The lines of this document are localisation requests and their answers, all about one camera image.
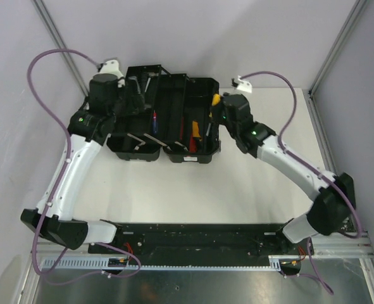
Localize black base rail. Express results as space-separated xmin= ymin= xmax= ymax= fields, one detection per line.
xmin=88 ymin=222 xmax=320 ymax=263

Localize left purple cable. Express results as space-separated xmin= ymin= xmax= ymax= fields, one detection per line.
xmin=27 ymin=49 xmax=142 ymax=286

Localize blue screwdriver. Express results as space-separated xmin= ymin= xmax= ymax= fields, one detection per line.
xmin=153 ymin=110 xmax=158 ymax=135

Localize left aluminium frame post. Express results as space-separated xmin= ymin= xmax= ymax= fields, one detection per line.
xmin=30 ymin=0 xmax=88 ymax=96

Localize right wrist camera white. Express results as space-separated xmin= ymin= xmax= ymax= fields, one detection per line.
xmin=232 ymin=75 xmax=252 ymax=94

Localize yellow handled screwdriver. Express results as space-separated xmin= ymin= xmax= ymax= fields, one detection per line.
xmin=206 ymin=94 xmax=221 ymax=137

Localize red handled pliers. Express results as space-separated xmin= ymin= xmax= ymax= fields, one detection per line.
xmin=189 ymin=136 xmax=203 ymax=153

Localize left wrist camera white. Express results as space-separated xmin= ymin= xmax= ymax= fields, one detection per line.
xmin=98 ymin=58 xmax=125 ymax=88

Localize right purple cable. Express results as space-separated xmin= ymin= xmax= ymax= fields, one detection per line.
xmin=242 ymin=71 xmax=365 ymax=295

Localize grey slotted cable duct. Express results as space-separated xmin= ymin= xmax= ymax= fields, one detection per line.
xmin=55 ymin=256 xmax=301 ymax=271

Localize black plastic toolbox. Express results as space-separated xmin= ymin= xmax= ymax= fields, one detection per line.
xmin=106 ymin=65 xmax=221 ymax=164

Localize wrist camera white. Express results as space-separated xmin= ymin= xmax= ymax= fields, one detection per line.
xmin=232 ymin=75 xmax=252 ymax=94
xmin=98 ymin=58 xmax=125 ymax=88

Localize aluminium frame post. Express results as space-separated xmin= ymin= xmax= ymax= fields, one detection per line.
xmin=308 ymin=0 xmax=370 ymax=97
xmin=30 ymin=0 xmax=88 ymax=96

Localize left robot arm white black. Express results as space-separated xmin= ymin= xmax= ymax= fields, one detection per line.
xmin=21 ymin=72 xmax=144 ymax=253

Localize red black handled tool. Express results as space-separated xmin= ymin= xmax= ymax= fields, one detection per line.
xmin=180 ymin=116 xmax=185 ymax=142

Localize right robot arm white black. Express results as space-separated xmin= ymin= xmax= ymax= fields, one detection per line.
xmin=210 ymin=94 xmax=355 ymax=254

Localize purple cable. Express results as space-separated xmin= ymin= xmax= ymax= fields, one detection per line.
xmin=27 ymin=49 xmax=142 ymax=286
xmin=242 ymin=71 xmax=365 ymax=295

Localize right aluminium frame post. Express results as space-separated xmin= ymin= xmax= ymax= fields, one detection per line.
xmin=308 ymin=0 xmax=370 ymax=97

